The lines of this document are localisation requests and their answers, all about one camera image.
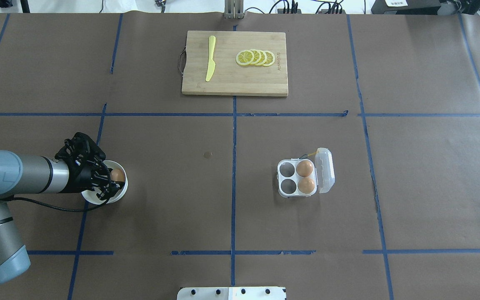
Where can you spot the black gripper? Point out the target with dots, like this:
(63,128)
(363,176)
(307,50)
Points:
(74,180)

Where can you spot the brown egg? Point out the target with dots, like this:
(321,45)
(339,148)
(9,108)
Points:
(306,185)
(117,175)
(305,168)

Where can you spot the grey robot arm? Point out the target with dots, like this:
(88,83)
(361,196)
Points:
(22,175)

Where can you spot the clear plastic egg box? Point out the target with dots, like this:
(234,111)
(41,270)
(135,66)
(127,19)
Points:
(303,177)

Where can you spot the brown egg in box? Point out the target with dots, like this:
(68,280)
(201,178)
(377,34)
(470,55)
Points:
(305,168)
(306,185)

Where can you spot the white bowl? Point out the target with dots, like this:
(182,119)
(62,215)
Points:
(91,195)

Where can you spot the yellow plastic knife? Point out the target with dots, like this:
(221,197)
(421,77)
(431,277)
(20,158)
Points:
(211,63)

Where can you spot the bamboo cutting board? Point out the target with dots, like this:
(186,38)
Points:
(231,79)

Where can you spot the lemon slice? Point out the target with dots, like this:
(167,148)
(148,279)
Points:
(269,59)
(263,58)
(245,58)
(257,56)

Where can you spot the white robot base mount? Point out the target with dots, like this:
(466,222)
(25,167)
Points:
(233,293)

